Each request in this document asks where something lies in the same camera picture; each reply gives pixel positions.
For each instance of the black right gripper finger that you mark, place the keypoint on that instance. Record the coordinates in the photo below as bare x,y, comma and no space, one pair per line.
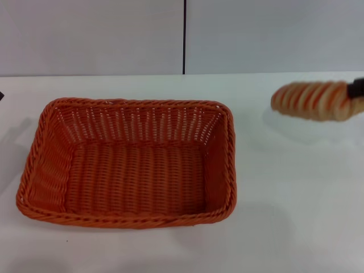
356,88

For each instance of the striped ridged bread loaf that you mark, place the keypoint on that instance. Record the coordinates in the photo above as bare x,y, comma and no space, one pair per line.
310,102

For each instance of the orange woven plastic basket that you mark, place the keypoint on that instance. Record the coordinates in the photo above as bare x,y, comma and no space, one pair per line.
136,173

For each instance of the black wall panel seam strip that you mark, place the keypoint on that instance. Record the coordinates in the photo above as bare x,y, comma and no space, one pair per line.
184,37

